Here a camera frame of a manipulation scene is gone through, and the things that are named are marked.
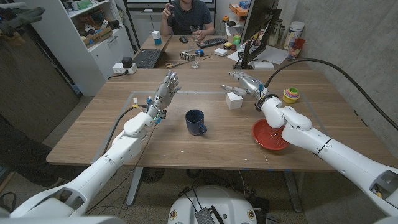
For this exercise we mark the person in dark shirt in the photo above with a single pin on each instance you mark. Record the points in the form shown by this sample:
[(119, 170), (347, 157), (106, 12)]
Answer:
[(186, 15)]

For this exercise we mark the white and blue box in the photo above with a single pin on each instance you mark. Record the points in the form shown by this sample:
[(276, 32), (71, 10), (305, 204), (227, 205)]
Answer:
[(156, 37)]

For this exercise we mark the red bowl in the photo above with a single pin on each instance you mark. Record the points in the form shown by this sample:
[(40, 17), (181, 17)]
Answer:
[(264, 137)]

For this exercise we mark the black power adapter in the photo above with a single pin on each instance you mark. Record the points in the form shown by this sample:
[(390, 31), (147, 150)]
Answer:
[(127, 62)]

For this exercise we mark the white power strip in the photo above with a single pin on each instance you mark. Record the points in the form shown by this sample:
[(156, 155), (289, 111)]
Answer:
[(118, 69)]

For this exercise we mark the clear glass jar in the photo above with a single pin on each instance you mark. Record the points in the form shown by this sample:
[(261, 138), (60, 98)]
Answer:
[(195, 63)]

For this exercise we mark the dark teleoperation glove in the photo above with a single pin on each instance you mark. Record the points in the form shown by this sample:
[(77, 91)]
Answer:
[(21, 18)]

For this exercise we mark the yellow green tape roll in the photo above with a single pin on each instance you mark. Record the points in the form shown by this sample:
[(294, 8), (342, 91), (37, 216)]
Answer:
[(291, 94)]

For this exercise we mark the clear drinking glass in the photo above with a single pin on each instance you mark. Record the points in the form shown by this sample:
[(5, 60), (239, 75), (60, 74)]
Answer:
[(195, 32)]

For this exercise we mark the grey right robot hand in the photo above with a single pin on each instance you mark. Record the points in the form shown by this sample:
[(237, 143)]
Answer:
[(252, 84)]

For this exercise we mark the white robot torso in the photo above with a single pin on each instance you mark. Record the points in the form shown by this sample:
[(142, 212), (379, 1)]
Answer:
[(214, 199)]

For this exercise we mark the dark blue mug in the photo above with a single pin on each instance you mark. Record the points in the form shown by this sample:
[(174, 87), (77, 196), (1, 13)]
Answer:
[(194, 123)]

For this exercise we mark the white cube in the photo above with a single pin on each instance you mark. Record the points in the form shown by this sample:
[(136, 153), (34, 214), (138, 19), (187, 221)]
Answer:
[(234, 101)]

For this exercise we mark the yellow and black disc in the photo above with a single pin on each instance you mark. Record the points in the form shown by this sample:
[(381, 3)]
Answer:
[(228, 45)]

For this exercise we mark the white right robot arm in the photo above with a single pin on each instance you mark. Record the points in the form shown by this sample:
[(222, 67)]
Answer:
[(342, 158)]

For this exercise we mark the black computer mouse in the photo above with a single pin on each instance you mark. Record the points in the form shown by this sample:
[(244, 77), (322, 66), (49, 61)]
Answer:
[(183, 39)]

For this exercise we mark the brown cardboard box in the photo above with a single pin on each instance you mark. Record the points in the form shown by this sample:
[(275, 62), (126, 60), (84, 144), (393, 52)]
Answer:
[(98, 36)]

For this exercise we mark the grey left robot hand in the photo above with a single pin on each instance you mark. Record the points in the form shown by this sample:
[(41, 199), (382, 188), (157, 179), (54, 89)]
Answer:
[(164, 93)]

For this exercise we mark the black computer monitor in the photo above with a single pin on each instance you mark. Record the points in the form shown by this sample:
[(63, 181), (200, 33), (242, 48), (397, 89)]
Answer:
[(258, 15)]

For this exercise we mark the dark wooden panel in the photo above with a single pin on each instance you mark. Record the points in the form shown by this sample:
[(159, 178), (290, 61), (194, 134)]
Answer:
[(31, 90)]

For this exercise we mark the white paper sheets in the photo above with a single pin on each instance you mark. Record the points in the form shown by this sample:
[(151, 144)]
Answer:
[(273, 54)]

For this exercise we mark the round black fan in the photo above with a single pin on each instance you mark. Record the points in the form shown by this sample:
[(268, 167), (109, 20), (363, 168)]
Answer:
[(152, 175)]

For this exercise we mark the black keyboard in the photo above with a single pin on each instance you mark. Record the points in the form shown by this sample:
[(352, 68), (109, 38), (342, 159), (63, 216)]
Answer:
[(211, 42)]

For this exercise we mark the orange box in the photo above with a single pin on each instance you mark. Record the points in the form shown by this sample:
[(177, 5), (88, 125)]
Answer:
[(238, 10)]

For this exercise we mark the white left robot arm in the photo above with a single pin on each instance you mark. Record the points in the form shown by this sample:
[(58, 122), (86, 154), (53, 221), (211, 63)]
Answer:
[(102, 165)]

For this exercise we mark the white shelf cabinet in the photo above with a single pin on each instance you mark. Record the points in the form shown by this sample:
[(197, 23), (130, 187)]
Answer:
[(93, 62)]

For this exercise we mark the white canister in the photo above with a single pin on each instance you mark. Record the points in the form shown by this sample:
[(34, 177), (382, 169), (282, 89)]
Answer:
[(293, 32)]

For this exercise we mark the grey table leg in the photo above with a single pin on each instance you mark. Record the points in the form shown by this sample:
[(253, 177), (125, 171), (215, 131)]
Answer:
[(293, 191), (135, 186)]

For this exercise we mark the black laptop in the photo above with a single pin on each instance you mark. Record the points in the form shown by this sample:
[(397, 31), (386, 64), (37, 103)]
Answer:
[(147, 58)]

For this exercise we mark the small white box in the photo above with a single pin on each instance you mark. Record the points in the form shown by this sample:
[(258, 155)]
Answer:
[(220, 52)]

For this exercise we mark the small metal parts rack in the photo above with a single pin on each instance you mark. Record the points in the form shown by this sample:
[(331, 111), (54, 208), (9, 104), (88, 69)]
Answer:
[(187, 56)]

